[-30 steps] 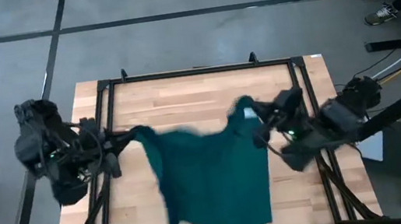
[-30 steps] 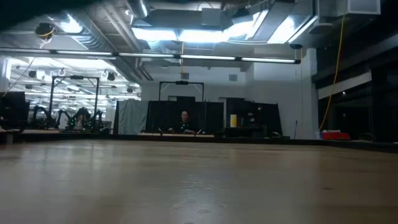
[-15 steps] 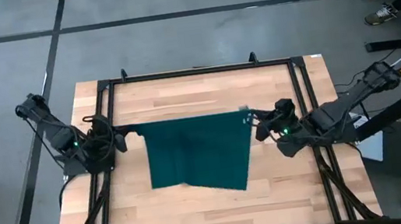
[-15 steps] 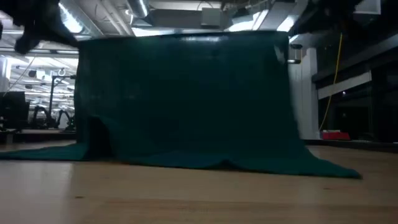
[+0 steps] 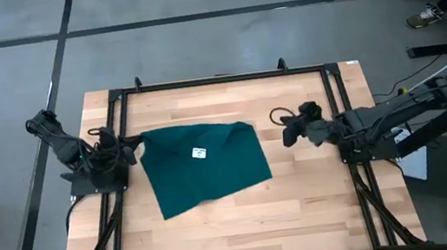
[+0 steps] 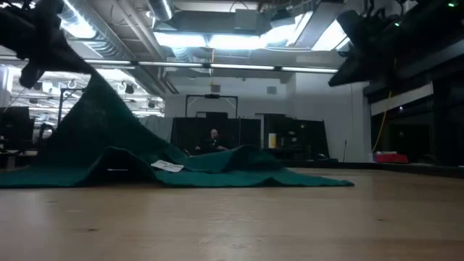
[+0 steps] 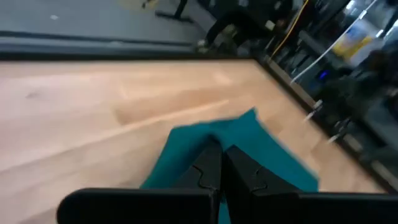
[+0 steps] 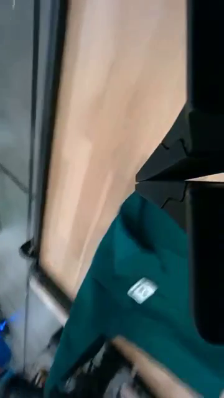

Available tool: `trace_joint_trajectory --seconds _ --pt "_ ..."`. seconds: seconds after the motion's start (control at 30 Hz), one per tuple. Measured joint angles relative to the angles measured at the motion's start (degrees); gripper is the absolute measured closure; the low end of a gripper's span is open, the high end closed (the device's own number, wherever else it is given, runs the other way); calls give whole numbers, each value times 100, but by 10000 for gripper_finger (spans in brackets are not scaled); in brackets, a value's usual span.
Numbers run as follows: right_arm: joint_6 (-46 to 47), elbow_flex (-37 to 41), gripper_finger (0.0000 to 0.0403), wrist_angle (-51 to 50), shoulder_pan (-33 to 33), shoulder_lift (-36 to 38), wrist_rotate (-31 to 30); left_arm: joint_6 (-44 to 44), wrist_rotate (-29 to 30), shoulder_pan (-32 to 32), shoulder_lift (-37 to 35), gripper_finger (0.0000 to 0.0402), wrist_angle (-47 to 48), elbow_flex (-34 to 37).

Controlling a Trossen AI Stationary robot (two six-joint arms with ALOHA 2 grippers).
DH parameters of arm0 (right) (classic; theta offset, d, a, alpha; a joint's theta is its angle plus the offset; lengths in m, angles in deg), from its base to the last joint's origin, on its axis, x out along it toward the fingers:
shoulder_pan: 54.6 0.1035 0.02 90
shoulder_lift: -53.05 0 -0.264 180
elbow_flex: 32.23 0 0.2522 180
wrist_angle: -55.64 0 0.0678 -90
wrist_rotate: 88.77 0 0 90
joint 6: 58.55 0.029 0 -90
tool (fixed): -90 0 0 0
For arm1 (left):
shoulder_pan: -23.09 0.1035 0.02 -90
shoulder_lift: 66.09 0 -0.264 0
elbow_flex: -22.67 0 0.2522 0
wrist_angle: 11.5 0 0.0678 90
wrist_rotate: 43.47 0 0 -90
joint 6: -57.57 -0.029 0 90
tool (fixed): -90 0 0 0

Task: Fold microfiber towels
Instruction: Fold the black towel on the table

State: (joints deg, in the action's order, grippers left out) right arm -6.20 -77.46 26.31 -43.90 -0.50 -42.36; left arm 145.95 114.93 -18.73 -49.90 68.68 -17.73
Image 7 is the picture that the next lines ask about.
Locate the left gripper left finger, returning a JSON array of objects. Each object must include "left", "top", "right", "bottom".
[{"left": 174, "top": 139, "right": 224, "bottom": 200}]

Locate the yellow and blue box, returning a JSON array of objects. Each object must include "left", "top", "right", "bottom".
[{"left": 332, "top": 21, "right": 374, "bottom": 60}]

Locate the green microfiber towel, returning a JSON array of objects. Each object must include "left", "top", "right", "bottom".
[{"left": 139, "top": 107, "right": 320, "bottom": 224}]

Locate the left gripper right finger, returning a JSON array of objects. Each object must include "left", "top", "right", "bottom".
[{"left": 223, "top": 144, "right": 300, "bottom": 224}]

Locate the black stand leg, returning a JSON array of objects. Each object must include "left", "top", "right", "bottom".
[{"left": 154, "top": 0, "right": 194, "bottom": 23}]

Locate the yellow cable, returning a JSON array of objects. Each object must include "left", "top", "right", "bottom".
[{"left": 269, "top": 0, "right": 310, "bottom": 60}]

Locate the person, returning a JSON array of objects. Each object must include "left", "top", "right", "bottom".
[{"left": 197, "top": 0, "right": 294, "bottom": 54}]

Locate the white cable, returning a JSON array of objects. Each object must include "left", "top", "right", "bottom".
[{"left": 290, "top": 0, "right": 379, "bottom": 85}]

